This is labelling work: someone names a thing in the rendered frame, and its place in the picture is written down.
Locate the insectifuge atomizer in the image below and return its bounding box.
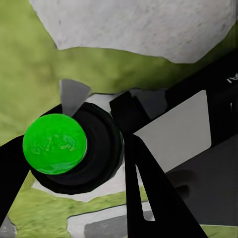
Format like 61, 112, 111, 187
22, 79, 124, 195

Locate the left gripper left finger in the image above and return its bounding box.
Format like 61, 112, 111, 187
0, 135, 30, 226

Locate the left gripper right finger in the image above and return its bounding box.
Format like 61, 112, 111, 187
123, 132, 208, 238

